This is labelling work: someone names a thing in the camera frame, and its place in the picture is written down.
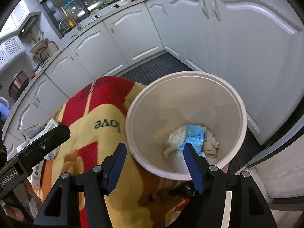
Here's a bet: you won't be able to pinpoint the blue snack packet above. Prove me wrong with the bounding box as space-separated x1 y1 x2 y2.
177 125 206 154

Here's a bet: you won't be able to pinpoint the white tissue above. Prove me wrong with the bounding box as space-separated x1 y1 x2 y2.
163 126 187 158

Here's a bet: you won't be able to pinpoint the white box with barcode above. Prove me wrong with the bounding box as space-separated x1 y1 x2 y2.
29 119 59 144

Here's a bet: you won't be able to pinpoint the white round trash bin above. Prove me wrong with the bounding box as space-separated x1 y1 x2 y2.
125 71 247 181

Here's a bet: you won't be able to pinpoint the white kitchen base cabinets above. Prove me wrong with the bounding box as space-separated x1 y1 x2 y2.
3 0 303 146

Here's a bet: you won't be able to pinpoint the printed foil snack bag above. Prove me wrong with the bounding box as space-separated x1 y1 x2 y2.
21 123 46 141

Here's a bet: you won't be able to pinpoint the blue electric kettle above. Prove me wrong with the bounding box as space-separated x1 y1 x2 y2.
0 97 10 125

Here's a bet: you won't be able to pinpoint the crumpled beige paper ball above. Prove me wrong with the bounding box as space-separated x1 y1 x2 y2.
203 141 220 158

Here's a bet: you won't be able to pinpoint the copper coloured cooking pot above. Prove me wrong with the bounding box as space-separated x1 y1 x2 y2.
8 70 29 101

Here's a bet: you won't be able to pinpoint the red yellow patterned blanket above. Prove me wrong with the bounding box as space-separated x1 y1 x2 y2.
35 76 187 227

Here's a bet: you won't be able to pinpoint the white lattice upper cabinets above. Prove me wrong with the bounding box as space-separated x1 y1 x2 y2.
1 36 26 66

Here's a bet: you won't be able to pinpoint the dish rack with boards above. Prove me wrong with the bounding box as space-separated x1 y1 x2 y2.
30 38 59 64

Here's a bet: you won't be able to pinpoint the chrome sink faucet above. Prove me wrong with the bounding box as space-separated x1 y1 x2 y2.
59 17 81 31

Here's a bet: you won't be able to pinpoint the dark ribbed floor mat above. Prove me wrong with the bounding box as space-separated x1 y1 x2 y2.
120 52 262 174

